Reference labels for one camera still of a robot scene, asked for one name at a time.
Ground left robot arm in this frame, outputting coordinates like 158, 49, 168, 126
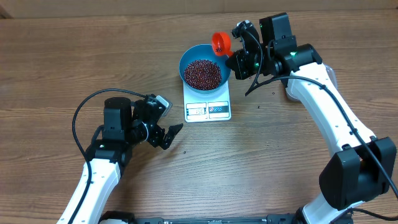
59, 95, 183, 223

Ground clear plastic container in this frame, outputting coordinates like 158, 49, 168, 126
285, 64, 338, 102

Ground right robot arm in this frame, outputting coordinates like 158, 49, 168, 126
226, 13, 397, 223

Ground red beans in bowl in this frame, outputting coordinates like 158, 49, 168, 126
183, 59, 222, 91

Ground red measuring scoop blue handle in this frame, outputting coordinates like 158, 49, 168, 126
211, 32, 233, 57

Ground blue bowl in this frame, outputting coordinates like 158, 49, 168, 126
179, 44, 231, 94

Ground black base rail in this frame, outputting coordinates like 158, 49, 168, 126
98, 211, 305, 224

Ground white digital kitchen scale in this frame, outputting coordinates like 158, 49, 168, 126
183, 82, 232, 123

